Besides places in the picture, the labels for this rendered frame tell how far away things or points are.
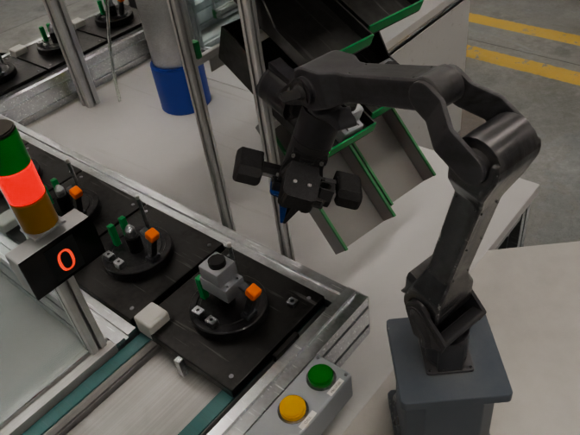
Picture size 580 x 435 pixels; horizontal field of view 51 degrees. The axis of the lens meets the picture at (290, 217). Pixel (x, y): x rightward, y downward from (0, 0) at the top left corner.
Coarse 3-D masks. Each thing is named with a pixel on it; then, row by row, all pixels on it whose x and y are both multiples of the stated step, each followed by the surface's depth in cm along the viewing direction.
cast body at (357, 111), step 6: (354, 108) 100; (360, 108) 101; (354, 114) 100; (360, 114) 102; (360, 126) 103; (342, 132) 102; (348, 132) 102; (354, 132) 103; (336, 138) 104; (342, 138) 103
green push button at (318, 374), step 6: (318, 366) 97; (324, 366) 97; (312, 372) 96; (318, 372) 96; (324, 372) 96; (330, 372) 96; (312, 378) 95; (318, 378) 95; (324, 378) 95; (330, 378) 95; (312, 384) 95; (318, 384) 94; (324, 384) 94; (330, 384) 95
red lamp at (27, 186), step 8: (32, 168) 80; (0, 176) 78; (8, 176) 78; (16, 176) 78; (24, 176) 79; (32, 176) 80; (0, 184) 79; (8, 184) 78; (16, 184) 79; (24, 184) 79; (32, 184) 80; (40, 184) 82; (8, 192) 79; (16, 192) 79; (24, 192) 80; (32, 192) 80; (40, 192) 82; (8, 200) 81; (16, 200) 80; (24, 200) 80; (32, 200) 81
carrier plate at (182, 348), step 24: (240, 264) 117; (192, 288) 113; (288, 288) 111; (168, 312) 110; (288, 312) 106; (312, 312) 107; (168, 336) 105; (192, 336) 105; (264, 336) 103; (288, 336) 103; (192, 360) 101; (216, 360) 100; (240, 360) 100; (264, 360) 100; (216, 384) 98; (240, 384) 97
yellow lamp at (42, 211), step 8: (40, 200) 82; (48, 200) 84; (16, 208) 81; (24, 208) 81; (32, 208) 81; (40, 208) 82; (48, 208) 84; (16, 216) 83; (24, 216) 82; (32, 216) 82; (40, 216) 83; (48, 216) 84; (56, 216) 86; (24, 224) 83; (32, 224) 83; (40, 224) 83; (48, 224) 84; (32, 232) 84; (40, 232) 84
